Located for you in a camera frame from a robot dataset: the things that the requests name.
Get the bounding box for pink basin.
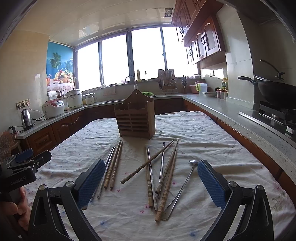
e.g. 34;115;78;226
188;81;207;94

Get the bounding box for white plate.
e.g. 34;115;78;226
203;92;217;97

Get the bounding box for gas stove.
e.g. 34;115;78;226
238;100;296;140

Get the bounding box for steel electric kettle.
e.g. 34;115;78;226
21;109;35;131

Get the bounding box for yellow oil bottle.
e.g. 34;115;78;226
221;77;228;90

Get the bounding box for white green pitcher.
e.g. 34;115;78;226
196;83;208;94

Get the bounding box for person's left hand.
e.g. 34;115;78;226
1;187;31;230

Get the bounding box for green colander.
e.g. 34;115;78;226
142;91;155;97

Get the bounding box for white red rice cooker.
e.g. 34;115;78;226
42;99;65;119

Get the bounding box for sink faucet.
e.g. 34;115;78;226
124;75;138;89

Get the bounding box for wooden upper cabinets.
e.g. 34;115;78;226
171;0;226;69

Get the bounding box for black wok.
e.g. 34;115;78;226
237;75;295;109

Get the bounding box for small white slow cooker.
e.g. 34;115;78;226
84;92;95;105

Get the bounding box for wooden chopstick pair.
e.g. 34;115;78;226
103;141;122;189
110;141;123;190

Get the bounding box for diagonal dark wooden chopstick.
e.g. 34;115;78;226
120;140;175;184

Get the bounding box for floral white tablecloth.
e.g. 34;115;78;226
23;110;296;241

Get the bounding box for dish soap bottle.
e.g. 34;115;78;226
137;69;141;82

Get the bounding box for large white cooker pot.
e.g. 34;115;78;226
66;89;83;109

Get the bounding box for wall power outlet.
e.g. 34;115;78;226
16;99;31;109

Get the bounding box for paper towel roll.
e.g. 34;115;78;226
47;91;57;100

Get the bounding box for tropical fruit poster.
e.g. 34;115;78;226
46;42;74;91

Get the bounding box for metal spoon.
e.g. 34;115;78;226
161;159;200;221

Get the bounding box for wooden utensil holder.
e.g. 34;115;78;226
114;89;156;139

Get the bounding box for dish drying rack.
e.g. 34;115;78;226
158;69;178;94

